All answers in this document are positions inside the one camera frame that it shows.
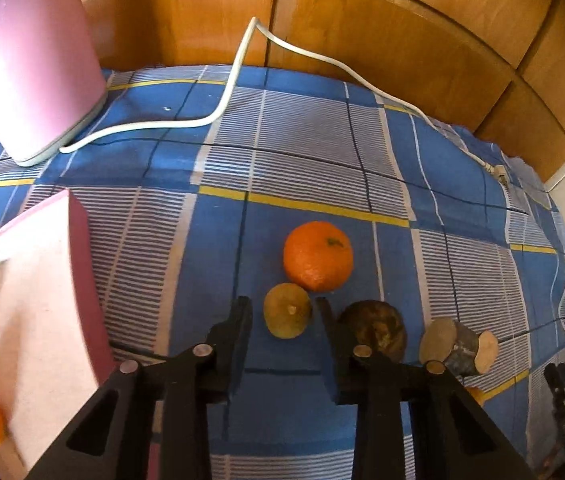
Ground pink electric kettle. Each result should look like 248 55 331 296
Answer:
0 0 109 167

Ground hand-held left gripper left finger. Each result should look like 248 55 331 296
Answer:
25 296 254 480

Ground small yellow-green fruit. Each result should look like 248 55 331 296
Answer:
263 283 313 340

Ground dark cut cylinder piece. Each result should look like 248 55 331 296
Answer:
419 316 478 377

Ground white power cable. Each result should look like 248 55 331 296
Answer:
60 16 501 176

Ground wooden panelled wardrobe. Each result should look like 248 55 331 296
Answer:
70 0 565 186

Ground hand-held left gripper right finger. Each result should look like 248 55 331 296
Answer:
315 297 537 480

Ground dark brown round fruit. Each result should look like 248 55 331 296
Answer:
337 300 408 363

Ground pink shallow tray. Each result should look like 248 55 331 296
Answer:
0 189 118 468

